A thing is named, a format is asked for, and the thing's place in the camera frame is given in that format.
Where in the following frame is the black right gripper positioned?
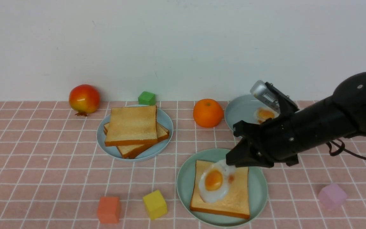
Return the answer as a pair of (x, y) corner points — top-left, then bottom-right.
(226, 119), (299, 168)

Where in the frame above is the fried egg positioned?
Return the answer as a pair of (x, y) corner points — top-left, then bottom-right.
(253, 107), (279, 124)
(198, 159), (237, 203)

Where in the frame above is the toast slice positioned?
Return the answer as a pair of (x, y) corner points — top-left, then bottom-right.
(104, 105), (158, 147)
(189, 161), (250, 219)
(116, 123), (169, 159)

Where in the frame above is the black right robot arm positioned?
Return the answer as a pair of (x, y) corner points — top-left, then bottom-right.
(226, 72), (366, 168)

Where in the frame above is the grey-blue egg plate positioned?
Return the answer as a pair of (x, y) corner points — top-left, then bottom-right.
(225, 94), (267, 131)

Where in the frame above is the orange mandarin fruit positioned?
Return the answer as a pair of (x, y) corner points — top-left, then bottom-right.
(193, 99), (224, 128)

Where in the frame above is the teal green empty plate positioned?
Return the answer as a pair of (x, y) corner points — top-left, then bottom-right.
(176, 148), (269, 229)

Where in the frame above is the light blue bread plate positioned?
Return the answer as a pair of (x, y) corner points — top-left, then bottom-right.
(96, 108), (174, 162)

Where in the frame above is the green cube block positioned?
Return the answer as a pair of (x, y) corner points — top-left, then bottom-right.
(138, 91), (157, 106)

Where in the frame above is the pink cube block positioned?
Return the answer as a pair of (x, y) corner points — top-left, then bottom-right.
(317, 183), (348, 210)

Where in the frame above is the yellow cube block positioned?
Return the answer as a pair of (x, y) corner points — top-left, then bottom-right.
(143, 190), (168, 220)

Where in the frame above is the orange cube block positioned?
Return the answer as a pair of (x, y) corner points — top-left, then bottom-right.
(97, 197), (121, 224)

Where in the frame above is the red yellow pomegranate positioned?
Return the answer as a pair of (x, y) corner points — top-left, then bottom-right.
(69, 84), (101, 116)

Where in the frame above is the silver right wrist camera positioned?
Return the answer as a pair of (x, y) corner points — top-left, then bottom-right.
(250, 80), (299, 114)

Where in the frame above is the thin black cable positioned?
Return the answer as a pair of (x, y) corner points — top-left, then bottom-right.
(326, 139), (366, 164)

